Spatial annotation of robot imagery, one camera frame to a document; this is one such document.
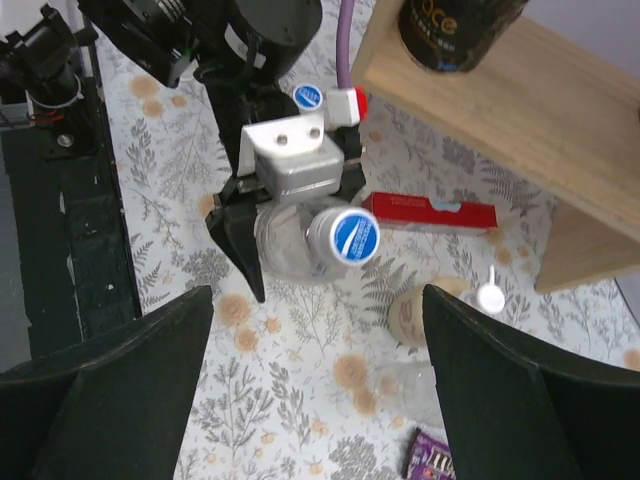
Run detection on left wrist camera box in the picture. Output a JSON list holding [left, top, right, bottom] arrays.
[[236, 83, 368, 203]]

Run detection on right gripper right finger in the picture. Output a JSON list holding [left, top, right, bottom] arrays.
[[424, 287, 639, 479]]

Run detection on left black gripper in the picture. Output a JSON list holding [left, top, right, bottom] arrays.
[[207, 84, 366, 303]]

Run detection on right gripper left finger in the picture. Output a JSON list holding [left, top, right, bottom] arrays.
[[1, 286, 213, 479]]

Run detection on black base bar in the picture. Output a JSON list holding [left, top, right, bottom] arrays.
[[1, 50, 141, 369]]

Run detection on beige lotion bottle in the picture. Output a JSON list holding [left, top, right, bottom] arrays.
[[387, 265, 506, 348]]

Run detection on clear plastic bottle front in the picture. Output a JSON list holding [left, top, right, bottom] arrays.
[[254, 197, 348, 284]]

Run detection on clear plastic bottle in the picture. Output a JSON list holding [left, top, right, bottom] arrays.
[[292, 83, 324, 112], [373, 361, 444, 428], [254, 197, 348, 284]]

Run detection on blue white bottle cap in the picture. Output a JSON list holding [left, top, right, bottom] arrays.
[[292, 83, 324, 111]]

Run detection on floral table mat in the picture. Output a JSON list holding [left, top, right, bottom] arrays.
[[94, 0, 640, 480]]

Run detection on dark bottle in shelf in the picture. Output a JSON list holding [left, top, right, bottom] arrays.
[[398, 0, 527, 73]]

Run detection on red box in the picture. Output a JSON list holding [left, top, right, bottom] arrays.
[[361, 192, 498, 236]]

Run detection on purple candy bar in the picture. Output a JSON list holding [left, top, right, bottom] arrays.
[[402, 428, 457, 480]]

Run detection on wooden shelf unit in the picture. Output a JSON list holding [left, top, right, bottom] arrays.
[[352, 1, 639, 293]]

